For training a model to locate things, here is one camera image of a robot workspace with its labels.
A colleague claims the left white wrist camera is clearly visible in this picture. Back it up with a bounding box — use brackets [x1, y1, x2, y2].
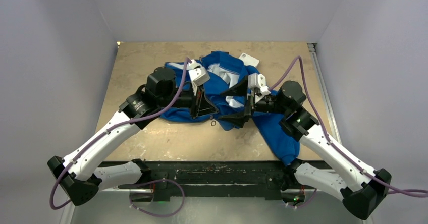
[187, 59, 210, 86]

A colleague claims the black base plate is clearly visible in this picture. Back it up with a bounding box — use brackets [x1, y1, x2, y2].
[113, 161, 302, 201]

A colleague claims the white small box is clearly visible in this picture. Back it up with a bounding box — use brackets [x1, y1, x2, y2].
[238, 53, 260, 68]

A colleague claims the right side aluminium rail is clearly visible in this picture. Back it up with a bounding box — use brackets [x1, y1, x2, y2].
[307, 43, 342, 144]

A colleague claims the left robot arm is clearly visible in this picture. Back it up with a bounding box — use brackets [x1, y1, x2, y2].
[47, 67, 218, 206]

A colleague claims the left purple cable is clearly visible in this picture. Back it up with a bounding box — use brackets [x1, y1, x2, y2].
[49, 57, 193, 217]

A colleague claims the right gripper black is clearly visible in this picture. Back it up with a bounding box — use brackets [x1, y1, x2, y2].
[218, 74, 289, 127]

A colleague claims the blue zip jacket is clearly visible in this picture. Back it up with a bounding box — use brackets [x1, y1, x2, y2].
[159, 50, 301, 166]

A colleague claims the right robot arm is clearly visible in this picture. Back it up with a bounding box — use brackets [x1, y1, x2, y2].
[222, 73, 392, 220]

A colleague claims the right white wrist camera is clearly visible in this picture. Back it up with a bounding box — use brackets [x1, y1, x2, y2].
[248, 73, 271, 96]

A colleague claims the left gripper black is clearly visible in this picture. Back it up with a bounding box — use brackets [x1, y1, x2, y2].
[158, 80, 219, 119]

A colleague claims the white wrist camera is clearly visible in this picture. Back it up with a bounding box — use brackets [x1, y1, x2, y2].
[248, 73, 271, 96]
[187, 59, 210, 86]

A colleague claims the aluminium frame rail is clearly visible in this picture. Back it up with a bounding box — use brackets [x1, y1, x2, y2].
[69, 182, 365, 196]

